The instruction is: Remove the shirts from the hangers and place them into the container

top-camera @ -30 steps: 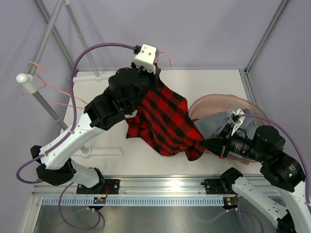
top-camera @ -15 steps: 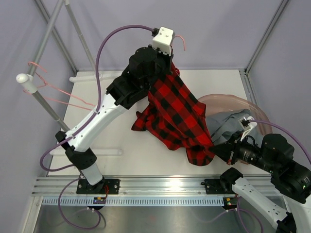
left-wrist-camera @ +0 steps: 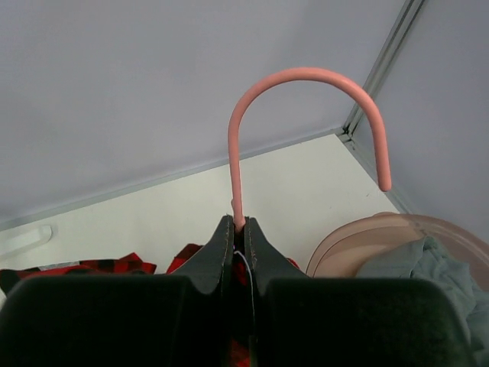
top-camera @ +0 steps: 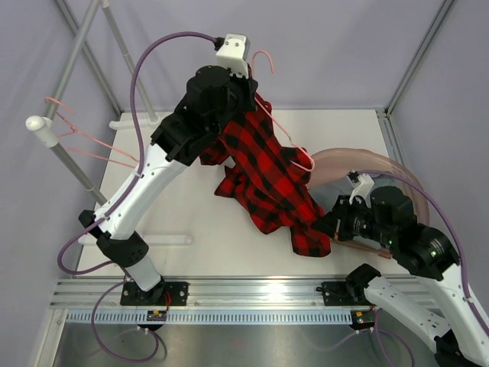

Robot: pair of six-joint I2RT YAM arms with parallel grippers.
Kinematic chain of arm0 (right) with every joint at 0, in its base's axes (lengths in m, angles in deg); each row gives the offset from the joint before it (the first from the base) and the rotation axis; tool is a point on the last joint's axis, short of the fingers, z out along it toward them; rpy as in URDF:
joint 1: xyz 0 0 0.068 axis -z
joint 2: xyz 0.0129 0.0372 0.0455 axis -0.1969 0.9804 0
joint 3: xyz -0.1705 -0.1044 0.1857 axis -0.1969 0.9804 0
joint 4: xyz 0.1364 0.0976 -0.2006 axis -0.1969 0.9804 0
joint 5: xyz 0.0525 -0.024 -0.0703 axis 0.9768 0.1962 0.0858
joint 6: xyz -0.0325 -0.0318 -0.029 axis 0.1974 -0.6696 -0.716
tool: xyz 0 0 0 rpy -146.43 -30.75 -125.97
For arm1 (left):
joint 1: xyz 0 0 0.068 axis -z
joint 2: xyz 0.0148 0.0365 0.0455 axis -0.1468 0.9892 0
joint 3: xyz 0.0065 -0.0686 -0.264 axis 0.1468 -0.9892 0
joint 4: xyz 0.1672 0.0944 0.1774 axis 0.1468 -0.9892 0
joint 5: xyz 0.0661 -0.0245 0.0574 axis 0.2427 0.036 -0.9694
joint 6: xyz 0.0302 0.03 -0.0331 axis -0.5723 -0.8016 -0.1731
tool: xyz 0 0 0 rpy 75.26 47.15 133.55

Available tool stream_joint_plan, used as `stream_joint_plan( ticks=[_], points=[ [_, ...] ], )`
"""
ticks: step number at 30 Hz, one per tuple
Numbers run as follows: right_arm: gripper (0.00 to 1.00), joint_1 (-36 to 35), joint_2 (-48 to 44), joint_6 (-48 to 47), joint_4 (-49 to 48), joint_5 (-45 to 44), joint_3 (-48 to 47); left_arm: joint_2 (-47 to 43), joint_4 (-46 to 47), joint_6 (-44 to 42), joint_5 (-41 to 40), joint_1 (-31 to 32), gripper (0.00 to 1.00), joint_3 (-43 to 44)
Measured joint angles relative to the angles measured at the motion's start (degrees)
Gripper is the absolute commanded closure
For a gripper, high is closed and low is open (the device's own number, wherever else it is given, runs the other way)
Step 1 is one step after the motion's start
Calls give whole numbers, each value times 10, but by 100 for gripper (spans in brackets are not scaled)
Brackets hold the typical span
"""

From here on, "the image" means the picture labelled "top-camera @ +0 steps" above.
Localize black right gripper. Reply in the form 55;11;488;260
312;193;394;244

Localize red black plaid shirt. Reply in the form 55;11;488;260
199;97;331;258

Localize grey shirt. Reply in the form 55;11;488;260
309;174;397;211

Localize pink wire hanger front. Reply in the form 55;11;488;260
57;112;139;168

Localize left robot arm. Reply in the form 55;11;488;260
79;66;257;305

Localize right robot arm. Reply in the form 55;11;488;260
313;187;488;366

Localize pink transparent plastic basket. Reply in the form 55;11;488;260
305;146;429;261

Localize grey clothes rack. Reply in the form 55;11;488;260
24;0;194;245

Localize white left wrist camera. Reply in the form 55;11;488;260
214;34;250;79

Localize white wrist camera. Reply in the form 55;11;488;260
214;34;250;79
347;171;374;204

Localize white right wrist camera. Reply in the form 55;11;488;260
347;171;374;204

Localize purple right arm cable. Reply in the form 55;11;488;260
357;170;489;337

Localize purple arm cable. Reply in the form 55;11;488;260
57;32;219;275
357;170;489;337

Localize aluminium mounting rail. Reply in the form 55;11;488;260
50;278;367;309

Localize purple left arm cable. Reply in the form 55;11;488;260
57;32;219;275

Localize white slotted cable duct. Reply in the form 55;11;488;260
66;309;353;325

